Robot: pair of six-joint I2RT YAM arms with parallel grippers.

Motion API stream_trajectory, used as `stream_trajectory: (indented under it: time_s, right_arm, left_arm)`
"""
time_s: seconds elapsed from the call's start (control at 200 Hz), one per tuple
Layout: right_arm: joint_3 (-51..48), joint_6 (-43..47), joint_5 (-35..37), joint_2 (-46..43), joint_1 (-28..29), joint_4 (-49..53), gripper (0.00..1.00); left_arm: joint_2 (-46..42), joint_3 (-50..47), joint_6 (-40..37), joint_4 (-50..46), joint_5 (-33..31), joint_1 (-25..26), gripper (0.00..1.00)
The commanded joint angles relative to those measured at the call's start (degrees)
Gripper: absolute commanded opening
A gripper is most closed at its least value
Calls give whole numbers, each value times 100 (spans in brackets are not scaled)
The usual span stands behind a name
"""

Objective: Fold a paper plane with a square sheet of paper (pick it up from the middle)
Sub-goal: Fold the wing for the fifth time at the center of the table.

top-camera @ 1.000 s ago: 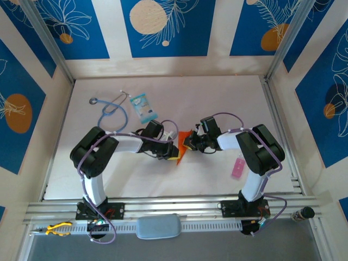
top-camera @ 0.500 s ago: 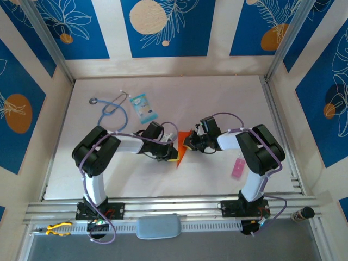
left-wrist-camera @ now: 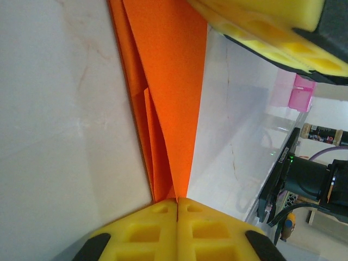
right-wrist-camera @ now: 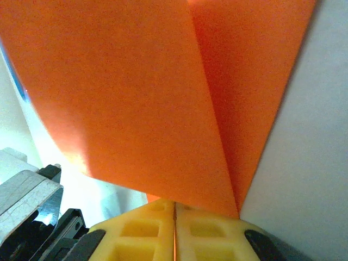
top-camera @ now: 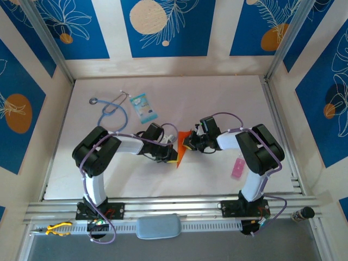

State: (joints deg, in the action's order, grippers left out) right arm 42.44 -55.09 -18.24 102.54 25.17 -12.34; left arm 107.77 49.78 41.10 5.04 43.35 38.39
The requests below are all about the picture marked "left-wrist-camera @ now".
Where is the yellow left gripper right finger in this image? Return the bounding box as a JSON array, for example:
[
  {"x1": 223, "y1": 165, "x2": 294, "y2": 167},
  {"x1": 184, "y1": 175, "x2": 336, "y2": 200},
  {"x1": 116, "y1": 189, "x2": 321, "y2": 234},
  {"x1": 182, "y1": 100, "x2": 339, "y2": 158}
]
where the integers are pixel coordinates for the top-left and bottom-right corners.
[{"x1": 176, "y1": 197, "x2": 282, "y2": 261}]

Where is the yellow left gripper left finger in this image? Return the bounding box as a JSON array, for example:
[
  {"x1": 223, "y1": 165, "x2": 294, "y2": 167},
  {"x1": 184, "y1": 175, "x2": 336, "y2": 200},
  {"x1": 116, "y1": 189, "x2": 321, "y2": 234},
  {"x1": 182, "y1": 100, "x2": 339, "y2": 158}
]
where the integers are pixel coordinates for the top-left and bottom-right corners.
[{"x1": 69, "y1": 197, "x2": 178, "y2": 261}]

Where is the orange paper sheet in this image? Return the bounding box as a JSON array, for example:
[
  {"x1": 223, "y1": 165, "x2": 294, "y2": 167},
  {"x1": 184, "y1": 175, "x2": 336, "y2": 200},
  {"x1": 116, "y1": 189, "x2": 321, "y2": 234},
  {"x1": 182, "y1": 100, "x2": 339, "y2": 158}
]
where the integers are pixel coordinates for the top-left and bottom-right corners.
[{"x1": 107, "y1": 0, "x2": 209, "y2": 204}]

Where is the yellow power connector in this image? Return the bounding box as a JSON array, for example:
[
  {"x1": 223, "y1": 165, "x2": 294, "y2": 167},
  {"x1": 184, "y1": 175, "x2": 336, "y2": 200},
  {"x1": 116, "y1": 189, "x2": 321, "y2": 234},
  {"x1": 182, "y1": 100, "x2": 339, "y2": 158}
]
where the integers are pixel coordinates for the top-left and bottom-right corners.
[{"x1": 279, "y1": 213, "x2": 297, "y2": 240}]

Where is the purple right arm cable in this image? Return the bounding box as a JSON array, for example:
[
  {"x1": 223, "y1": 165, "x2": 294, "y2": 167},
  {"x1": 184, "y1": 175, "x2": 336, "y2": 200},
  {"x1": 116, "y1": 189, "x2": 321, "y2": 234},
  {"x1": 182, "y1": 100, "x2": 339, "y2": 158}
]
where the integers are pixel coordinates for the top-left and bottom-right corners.
[{"x1": 309, "y1": 146, "x2": 348, "y2": 161}]

